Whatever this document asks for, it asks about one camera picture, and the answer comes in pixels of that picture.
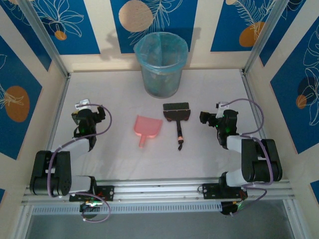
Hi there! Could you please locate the black base electronics module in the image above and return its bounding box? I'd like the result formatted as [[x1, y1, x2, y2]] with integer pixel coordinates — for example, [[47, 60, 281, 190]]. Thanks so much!
[[220, 200, 247, 217], [79, 200, 105, 220]]

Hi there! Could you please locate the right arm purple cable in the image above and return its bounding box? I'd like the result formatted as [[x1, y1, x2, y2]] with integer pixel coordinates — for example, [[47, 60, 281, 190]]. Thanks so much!
[[220, 98, 274, 217]]

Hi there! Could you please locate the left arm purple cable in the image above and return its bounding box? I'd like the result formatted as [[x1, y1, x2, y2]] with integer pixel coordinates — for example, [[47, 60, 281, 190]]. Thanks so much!
[[46, 103, 113, 224]]

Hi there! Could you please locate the aluminium frame post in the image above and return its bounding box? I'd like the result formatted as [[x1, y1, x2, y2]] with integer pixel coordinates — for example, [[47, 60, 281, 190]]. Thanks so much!
[[18, 0, 71, 78], [243, 0, 292, 74]]

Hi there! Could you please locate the trash bin with blue bag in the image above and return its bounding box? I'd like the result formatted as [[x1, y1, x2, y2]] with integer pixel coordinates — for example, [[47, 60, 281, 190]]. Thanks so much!
[[134, 32, 189, 99]]

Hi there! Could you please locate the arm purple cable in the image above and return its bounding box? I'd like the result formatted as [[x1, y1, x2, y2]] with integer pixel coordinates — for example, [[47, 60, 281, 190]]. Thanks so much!
[[220, 98, 274, 217], [46, 103, 113, 224]]

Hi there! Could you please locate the dark hand brush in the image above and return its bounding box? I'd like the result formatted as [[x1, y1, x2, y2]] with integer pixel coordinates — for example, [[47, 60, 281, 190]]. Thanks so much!
[[162, 102, 191, 152]]

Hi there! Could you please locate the aluminium table side rail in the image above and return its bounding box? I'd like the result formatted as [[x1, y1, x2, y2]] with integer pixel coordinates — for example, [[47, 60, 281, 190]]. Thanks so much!
[[37, 74, 72, 185], [240, 69, 282, 180]]

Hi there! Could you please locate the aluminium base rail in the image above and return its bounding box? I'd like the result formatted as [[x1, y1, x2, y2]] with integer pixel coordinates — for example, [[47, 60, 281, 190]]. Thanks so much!
[[21, 177, 292, 205]]

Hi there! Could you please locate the pink plastic dustpan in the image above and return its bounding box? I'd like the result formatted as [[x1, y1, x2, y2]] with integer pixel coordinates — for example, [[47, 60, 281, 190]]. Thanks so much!
[[133, 114, 164, 149]]

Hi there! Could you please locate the grey slotted cable duct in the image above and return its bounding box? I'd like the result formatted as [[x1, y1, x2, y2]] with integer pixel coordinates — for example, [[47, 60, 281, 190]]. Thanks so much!
[[32, 201, 222, 215]]

